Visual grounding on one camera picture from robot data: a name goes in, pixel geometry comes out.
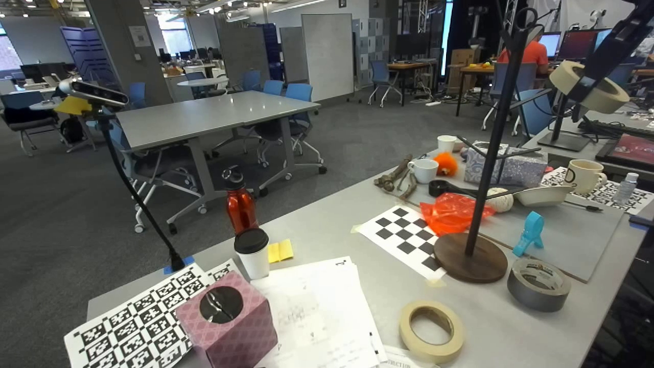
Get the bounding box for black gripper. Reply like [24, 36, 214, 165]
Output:
[581, 0, 654, 86]

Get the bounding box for beige masking tape roll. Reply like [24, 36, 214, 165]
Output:
[549, 62, 629, 115]
[398, 299, 466, 362]

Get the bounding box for black rack on wooden base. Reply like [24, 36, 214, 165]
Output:
[435, 3, 537, 285]

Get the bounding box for person in orange shirt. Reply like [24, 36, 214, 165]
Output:
[496, 28, 549, 75]

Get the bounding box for beige mug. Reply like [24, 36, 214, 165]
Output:
[568, 159, 607, 197]

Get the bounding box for patterned tissue box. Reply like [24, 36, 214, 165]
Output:
[464, 141, 547, 188]

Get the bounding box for white bowl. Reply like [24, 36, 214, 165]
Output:
[515, 186, 571, 208]

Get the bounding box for blue plastic figure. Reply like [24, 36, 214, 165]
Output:
[512, 211, 544, 257]

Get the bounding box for small white cup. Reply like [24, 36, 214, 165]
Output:
[438, 135, 457, 153]

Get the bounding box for orange ball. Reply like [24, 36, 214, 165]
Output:
[435, 151, 457, 176]

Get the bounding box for white mug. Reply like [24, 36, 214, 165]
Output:
[409, 157, 440, 183]

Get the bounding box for black ladle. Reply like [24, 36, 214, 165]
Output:
[426, 180, 476, 199]

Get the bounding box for orange plastic bag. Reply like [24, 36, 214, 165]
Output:
[419, 193, 476, 235]

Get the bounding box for black white checkerboard sheet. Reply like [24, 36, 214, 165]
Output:
[357, 204, 443, 279]

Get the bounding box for yellow sticky notes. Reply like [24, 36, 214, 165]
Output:
[267, 239, 293, 263]

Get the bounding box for white paper sheets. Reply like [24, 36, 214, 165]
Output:
[255, 257, 386, 368]

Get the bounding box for white cup with black lid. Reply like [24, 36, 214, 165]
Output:
[234, 229, 269, 279]

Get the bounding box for grey office table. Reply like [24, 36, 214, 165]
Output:
[117, 92, 319, 211]

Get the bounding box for pink tissue box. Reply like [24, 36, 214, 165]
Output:
[175, 271, 278, 368]

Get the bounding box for fiducial marker sheet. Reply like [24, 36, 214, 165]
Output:
[64, 259, 239, 368]

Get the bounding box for grey duct tape roll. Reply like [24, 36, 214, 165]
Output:
[507, 257, 570, 313]

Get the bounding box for camera on black stand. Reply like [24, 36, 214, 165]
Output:
[59, 82, 190, 274]

